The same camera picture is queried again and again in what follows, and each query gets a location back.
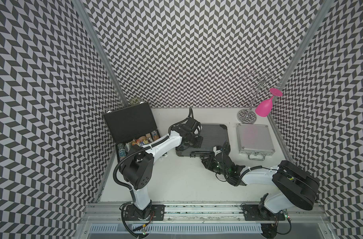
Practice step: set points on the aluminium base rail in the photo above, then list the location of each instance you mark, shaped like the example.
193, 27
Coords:
201, 212

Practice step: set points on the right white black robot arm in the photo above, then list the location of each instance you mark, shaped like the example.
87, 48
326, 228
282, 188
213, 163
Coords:
296, 187

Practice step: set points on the black poker case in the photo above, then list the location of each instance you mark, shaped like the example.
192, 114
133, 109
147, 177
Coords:
212, 135
130, 123

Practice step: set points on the pink plastic wine glass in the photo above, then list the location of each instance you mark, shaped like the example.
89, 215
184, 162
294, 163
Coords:
265, 107

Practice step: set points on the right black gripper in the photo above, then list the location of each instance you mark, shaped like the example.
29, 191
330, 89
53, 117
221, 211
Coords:
209, 161

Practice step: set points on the silver aluminium poker case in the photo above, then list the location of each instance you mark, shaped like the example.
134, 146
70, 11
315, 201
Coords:
254, 141

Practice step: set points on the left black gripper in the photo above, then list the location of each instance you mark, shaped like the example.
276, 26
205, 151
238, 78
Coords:
198, 145

